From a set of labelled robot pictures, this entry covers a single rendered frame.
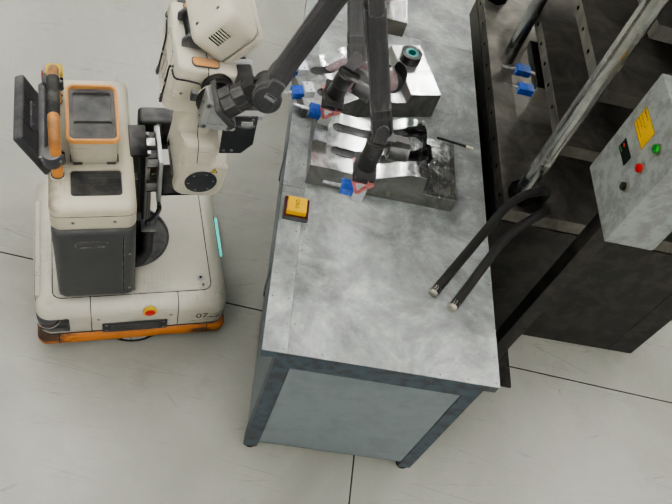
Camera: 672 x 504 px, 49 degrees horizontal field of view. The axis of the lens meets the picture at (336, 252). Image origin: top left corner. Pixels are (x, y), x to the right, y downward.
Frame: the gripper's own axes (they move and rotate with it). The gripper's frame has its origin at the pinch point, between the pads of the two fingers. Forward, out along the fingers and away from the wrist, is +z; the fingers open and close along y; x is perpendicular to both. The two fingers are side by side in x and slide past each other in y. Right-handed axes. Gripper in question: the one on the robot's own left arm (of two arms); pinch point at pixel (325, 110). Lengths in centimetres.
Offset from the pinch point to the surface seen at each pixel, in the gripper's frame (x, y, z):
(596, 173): -82, -16, -28
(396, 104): -28.2, 19.0, 8.0
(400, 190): -29.4, -19.8, 3.5
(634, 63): -88, 20, -43
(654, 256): -135, -15, 6
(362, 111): -17.2, 15.1, 12.4
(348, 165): -10.8, -16.1, 3.3
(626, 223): -82, -39, -38
